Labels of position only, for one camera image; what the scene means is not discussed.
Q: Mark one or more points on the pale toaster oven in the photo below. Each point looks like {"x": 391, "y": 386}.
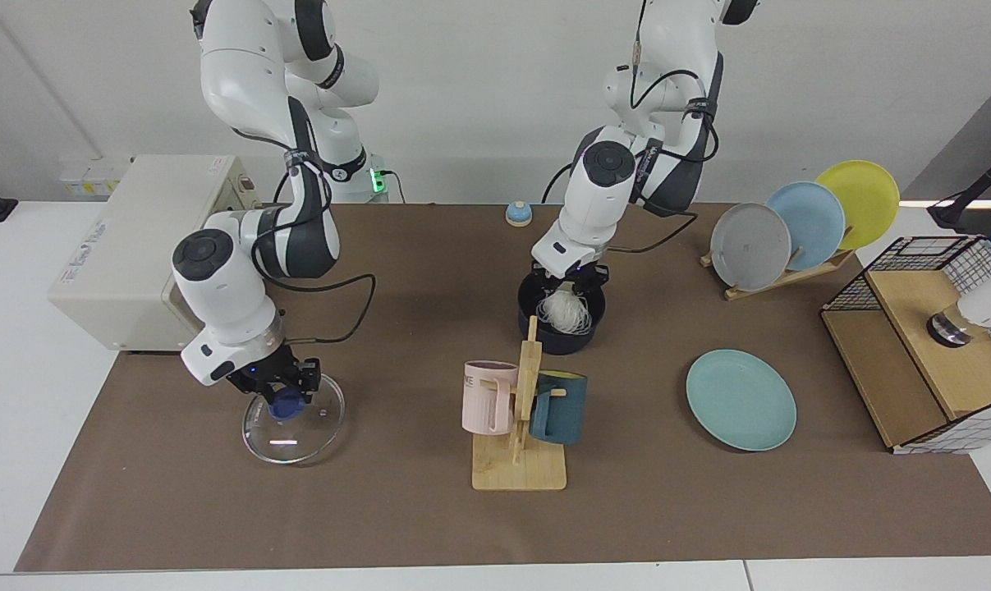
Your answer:
{"x": 117, "y": 254}

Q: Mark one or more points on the light blue plate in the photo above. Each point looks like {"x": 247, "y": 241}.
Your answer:
{"x": 815, "y": 222}

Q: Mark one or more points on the white vermicelli bundle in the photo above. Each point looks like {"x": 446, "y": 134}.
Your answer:
{"x": 569, "y": 316}

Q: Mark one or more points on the pink cup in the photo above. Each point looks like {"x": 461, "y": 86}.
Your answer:
{"x": 487, "y": 402}

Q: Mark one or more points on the yellow plate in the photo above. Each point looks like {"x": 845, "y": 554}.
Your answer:
{"x": 869, "y": 201}

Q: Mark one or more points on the grey plate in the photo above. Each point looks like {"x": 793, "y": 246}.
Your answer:
{"x": 750, "y": 246}

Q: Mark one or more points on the glass lid with blue knob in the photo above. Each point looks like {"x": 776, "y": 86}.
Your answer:
{"x": 298, "y": 445}

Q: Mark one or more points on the brown table cloth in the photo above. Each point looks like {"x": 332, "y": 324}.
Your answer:
{"x": 380, "y": 509}

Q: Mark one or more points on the wooden cup stand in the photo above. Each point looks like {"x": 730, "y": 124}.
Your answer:
{"x": 520, "y": 472}

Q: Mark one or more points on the dark teal cup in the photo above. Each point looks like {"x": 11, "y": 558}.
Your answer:
{"x": 561, "y": 410}

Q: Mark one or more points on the small blue round bell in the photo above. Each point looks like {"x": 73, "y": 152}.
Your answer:
{"x": 518, "y": 215}

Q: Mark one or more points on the teal green plate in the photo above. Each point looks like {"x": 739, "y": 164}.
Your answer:
{"x": 741, "y": 400}

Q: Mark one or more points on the black stand leg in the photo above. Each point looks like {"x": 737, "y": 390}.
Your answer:
{"x": 951, "y": 215}

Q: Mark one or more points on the wooden plate rack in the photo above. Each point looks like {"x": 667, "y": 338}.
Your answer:
{"x": 795, "y": 277}

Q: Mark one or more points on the white wall socket strip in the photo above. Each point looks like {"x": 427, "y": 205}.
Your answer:
{"x": 93, "y": 185}

